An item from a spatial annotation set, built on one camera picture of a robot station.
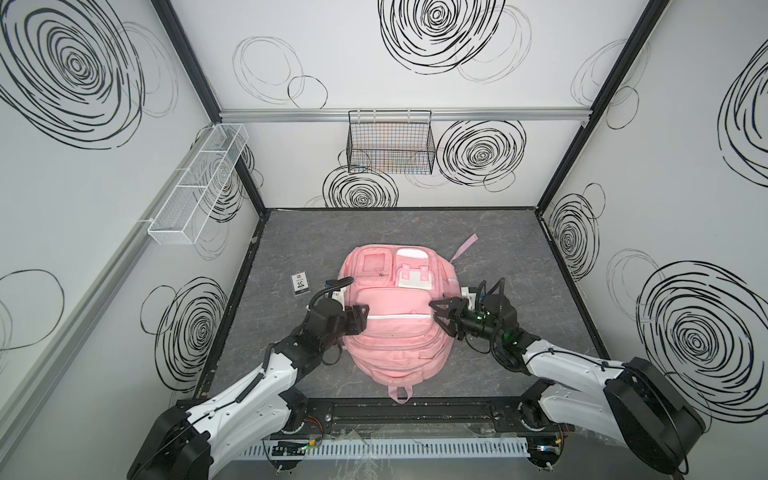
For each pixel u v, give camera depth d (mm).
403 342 757
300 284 984
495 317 630
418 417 754
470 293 797
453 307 734
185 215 726
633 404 418
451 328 750
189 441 398
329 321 617
